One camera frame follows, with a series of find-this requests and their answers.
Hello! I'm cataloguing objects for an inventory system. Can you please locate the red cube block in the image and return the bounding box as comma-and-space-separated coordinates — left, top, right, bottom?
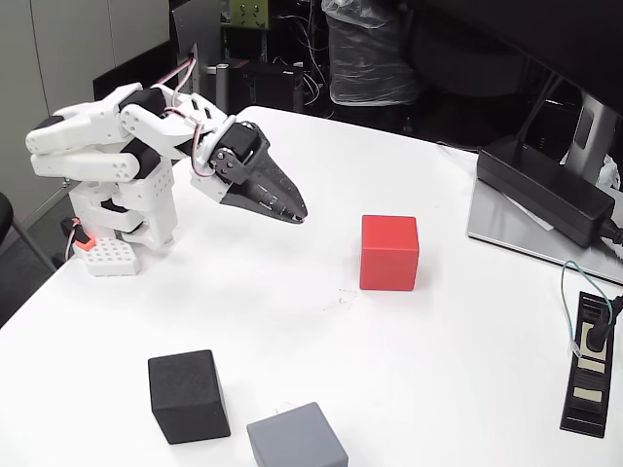
359, 214, 421, 292

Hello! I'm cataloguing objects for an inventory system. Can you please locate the black cube block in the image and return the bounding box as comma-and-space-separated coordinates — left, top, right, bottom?
147, 348, 233, 446

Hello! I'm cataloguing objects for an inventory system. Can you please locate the grey cube block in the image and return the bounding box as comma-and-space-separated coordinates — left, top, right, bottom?
245, 401, 349, 467

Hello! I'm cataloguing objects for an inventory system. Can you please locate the silver upright device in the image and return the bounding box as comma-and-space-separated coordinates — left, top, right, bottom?
207, 62, 230, 118

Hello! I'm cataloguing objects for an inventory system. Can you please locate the black box with red strip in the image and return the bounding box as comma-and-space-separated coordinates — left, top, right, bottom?
228, 57, 306, 116

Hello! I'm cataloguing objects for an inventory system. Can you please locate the clear tape mark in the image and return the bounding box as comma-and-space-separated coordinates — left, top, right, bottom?
323, 287, 359, 311

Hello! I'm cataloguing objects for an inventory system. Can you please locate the green box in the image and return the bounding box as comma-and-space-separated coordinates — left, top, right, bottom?
228, 0, 270, 30

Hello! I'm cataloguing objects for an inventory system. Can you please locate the plastic-wrapped black object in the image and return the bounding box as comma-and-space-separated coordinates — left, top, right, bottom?
320, 0, 422, 106

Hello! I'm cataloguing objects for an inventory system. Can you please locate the orange connector clamp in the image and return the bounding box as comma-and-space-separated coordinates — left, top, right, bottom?
60, 218, 94, 252

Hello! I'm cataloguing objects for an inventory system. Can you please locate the silver monitor stand base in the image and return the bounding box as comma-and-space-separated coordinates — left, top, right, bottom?
466, 179, 623, 286

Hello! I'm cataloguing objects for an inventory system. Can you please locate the black chair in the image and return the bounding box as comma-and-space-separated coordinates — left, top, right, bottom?
0, 191, 59, 273

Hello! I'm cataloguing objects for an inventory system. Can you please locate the black power adapter brick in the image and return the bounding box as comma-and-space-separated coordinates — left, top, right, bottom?
475, 140, 616, 248

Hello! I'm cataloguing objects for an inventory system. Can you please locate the silver monitor stand neck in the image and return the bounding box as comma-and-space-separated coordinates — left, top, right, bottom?
564, 91, 620, 181

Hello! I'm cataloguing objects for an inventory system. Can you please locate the black monitor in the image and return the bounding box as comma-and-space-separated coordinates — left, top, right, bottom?
411, 0, 623, 121

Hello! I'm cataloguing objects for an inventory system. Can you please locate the crumpled white plastic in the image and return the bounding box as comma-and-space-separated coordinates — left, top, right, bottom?
598, 154, 623, 191

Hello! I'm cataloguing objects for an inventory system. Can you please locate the black power plug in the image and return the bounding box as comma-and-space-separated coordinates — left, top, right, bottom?
581, 296, 623, 354

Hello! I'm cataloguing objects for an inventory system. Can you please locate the black power strip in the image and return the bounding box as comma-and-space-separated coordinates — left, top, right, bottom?
558, 290, 620, 438

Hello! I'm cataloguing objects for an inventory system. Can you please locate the red white black servo cable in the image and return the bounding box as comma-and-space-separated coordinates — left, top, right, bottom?
154, 56, 218, 179

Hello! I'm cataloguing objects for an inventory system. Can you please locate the thin green cable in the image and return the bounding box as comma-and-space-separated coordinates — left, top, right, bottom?
559, 260, 615, 359

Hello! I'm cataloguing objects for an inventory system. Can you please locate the black adapter power cord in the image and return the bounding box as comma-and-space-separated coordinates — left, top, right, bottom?
601, 216, 623, 252

